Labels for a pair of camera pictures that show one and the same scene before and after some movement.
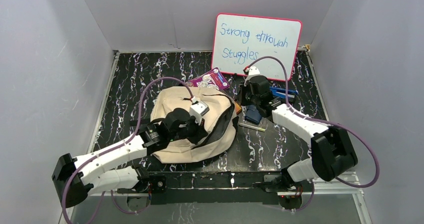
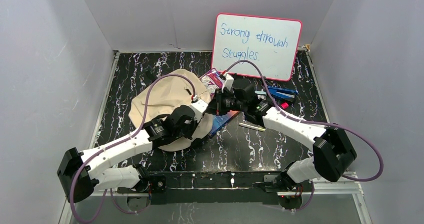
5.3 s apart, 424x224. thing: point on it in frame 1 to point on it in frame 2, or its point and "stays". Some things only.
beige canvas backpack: (220, 124) to (166, 93)
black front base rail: (212, 188) stays
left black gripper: (200, 129) stays
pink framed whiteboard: (241, 40) stays
